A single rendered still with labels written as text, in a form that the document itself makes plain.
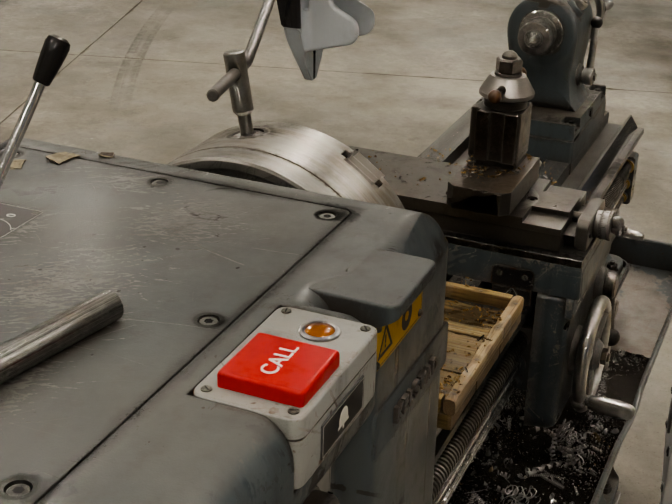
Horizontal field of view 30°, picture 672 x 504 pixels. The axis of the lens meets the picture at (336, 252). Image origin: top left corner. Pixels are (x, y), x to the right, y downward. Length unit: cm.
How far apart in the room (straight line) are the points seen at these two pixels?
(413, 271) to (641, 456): 218
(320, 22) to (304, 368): 31
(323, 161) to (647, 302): 142
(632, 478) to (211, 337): 223
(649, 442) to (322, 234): 221
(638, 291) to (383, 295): 173
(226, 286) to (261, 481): 22
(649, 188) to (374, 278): 377
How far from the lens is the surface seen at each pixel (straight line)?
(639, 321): 250
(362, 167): 129
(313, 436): 79
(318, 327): 86
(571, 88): 240
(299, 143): 126
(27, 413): 78
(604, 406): 189
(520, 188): 180
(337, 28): 98
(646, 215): 444
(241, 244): 99
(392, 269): 95
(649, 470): 305
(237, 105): 127
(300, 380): 78
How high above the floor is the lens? 166
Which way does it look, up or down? 25 degrees down
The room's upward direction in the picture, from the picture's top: 2 degrees clockwise
